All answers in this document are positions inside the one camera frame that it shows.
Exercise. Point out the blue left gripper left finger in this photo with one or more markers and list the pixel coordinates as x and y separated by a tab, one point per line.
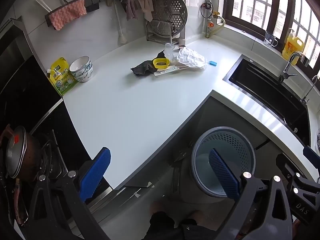
92	172

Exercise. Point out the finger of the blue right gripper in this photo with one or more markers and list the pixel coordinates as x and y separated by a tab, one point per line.
311	155

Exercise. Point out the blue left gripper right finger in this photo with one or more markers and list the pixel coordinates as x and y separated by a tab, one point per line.
227	179

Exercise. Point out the clear blister package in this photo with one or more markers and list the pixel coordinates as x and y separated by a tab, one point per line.
168	70

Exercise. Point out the dark grey rag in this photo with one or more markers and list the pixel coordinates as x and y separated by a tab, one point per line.
147	67

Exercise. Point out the clear plastic cup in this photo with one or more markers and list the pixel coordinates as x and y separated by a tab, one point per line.
169	50

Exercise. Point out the grey perforated trash basket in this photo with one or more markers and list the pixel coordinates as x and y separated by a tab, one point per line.
233	147

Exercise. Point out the chrome kitchen faucet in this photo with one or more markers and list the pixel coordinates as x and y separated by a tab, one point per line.
285	75

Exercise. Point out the black kitchen sink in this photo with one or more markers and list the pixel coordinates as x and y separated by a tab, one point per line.
263	87

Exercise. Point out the black gas stove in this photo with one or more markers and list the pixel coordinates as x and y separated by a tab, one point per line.
57	148

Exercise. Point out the small chrome water tap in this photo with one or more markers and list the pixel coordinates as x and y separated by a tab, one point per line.
314	80

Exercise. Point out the pot with glass lid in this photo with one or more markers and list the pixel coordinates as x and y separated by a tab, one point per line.
21	159

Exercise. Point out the yellow green detergent pouch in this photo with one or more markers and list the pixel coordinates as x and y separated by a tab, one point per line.
60	76

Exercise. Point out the stacked patterned ceramic bowls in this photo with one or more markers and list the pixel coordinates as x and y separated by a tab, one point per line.
82	69

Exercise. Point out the yellow dish soap bottle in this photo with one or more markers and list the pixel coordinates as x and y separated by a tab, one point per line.
292	44

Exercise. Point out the glass mug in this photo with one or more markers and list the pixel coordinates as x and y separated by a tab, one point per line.
270	40

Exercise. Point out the white bottle brush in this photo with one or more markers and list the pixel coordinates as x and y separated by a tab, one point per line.
122	38

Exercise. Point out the dark framed window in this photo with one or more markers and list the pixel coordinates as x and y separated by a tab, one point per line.
279	18

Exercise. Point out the steel lid rack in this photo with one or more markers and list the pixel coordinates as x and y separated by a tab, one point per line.
162	32

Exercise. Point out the pink sponge cloth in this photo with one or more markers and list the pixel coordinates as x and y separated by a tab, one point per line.
67	14

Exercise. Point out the mauve hanging cloth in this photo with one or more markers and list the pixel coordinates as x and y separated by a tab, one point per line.
130	9

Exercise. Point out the perforated steel steamer tray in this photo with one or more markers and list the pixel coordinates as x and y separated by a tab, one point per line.
170	10

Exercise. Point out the beige hanging cloth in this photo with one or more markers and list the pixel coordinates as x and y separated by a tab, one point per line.
147	9

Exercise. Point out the gas valve with yellow hose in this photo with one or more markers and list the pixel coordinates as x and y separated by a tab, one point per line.
213	20

